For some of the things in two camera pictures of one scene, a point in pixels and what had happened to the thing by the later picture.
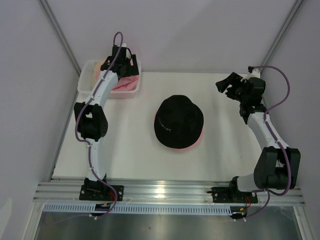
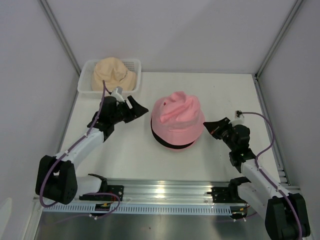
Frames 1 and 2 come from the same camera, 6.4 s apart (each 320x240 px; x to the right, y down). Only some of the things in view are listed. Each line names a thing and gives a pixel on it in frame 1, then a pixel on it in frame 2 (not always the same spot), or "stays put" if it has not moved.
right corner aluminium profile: [295, 8] stays put
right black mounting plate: [231, 195] stays put
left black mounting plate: [106, 194] stays put
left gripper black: [132, 70] -> [135, 112]
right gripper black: [233, 78] -> [215, 127]
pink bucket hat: [127, 83] -> [177, 118]
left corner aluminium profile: [58, 31] stays put
